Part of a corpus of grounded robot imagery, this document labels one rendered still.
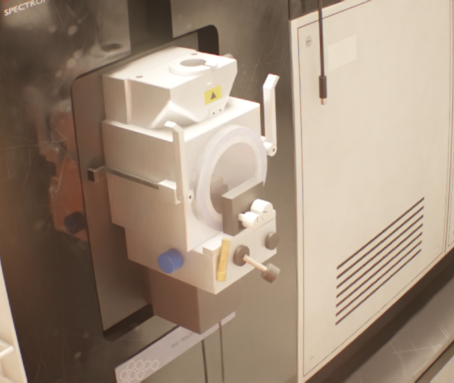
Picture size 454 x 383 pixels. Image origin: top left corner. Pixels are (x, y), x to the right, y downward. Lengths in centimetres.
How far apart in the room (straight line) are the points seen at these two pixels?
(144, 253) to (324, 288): 37
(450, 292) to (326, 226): 45
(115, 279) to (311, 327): 36
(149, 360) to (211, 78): 29
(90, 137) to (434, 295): 83
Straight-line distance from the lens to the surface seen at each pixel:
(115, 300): 86
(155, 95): 75
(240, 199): 77
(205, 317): 85
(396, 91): 118
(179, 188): 73
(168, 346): 93
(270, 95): 80
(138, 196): 79
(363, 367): 133
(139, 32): 83
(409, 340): 138
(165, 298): 86
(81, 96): 77
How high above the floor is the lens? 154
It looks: 26 degrees down
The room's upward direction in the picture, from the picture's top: 4 degrees counter-clockwise
